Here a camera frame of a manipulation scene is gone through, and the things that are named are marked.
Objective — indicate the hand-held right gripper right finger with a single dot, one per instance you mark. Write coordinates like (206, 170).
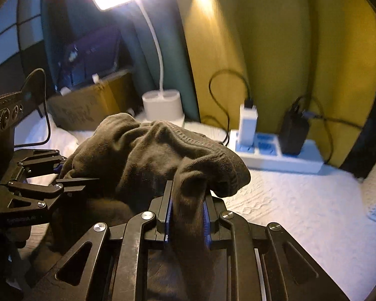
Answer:
(206, 222)

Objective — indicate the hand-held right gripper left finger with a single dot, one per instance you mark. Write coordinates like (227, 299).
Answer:
(168, 216)

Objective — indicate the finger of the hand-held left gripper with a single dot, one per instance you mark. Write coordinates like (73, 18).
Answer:
(40, 160)
(44, 189)

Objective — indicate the dark olive t-shirt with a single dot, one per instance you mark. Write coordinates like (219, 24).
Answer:
(138, 156)

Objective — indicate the white cloth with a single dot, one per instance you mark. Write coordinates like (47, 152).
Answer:
(62, 138)

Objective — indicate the brown cardboard box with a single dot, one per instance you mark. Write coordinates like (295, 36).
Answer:
(97, 100)

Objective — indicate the white textured table cover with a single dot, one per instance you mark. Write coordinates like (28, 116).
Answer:
(300, 210)

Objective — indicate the white power strip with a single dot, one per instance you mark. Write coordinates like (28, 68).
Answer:
(285, 163)

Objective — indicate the white tablet stand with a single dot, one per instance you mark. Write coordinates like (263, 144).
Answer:
(96, 77)

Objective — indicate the dark tablet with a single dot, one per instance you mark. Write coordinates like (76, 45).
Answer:
(87, 53)

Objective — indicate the white charger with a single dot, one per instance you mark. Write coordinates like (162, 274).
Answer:
(248, 125)

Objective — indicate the white desk lamp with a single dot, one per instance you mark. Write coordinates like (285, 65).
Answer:
(163, 103)

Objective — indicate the black charger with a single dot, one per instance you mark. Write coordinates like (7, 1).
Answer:
(293, 131)

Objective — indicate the teal curtain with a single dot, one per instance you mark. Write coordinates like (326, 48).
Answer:
(134, 37)

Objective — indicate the yellow curtain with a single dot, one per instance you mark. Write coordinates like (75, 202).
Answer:
(269, 37)

